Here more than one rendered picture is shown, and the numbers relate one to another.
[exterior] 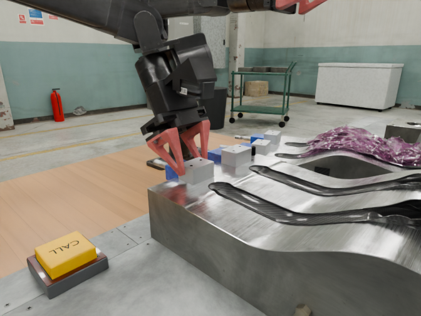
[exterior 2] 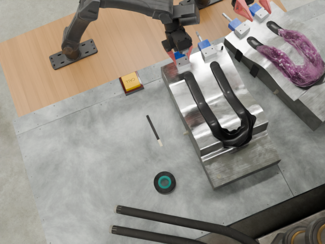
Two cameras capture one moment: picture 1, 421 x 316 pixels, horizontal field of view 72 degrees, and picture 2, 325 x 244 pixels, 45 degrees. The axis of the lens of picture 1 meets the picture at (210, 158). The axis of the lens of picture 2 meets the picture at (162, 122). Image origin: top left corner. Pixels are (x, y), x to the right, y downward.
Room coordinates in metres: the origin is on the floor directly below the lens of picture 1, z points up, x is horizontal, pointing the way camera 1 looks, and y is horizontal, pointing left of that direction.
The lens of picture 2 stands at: (-0.19, -0.29, 2.25)
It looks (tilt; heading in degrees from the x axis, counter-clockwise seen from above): 70 degrees down; 35
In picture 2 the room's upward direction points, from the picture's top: 11 degrees counter-clockwise
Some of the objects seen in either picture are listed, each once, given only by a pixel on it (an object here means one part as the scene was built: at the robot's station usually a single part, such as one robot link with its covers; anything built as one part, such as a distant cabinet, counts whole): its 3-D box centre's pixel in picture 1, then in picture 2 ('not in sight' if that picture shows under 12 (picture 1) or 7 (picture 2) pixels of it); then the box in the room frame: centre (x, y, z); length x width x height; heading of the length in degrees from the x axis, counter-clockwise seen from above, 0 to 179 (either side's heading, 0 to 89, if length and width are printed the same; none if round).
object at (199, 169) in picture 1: (178, 170); (178, 54); (0.49, 0.06, 0.89); 0.13 x 0.05 x 0.05; 47
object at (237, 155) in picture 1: (217, 156); (203, 44); (0.57, -0.02, 0.89); 0.13 x 0.05 x 0.05; 48
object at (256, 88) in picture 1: (256, 88); not in sight; (8.61, -1.33, 0.20); 0.63 x 0.44 x 0.40; 133
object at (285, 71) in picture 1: (262, 92); not in sight; (4.97, -0.87, 0.50); 0.98 x 0.55 x 1.01; 68
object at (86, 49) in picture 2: not in sight; (71, 50); (0.37, 0.49, 0.84); 0.20 x 0.07 x 0.08; 138
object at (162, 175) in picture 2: not in sight; (164, 183); (0.02, -0.09, 0.82); 0.08 x 0.08 x 0.04
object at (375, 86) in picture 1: (356, 85); not in sight; (6.68, -3.25, 0.47); 1.52 x 0.77 x 0.94; 43
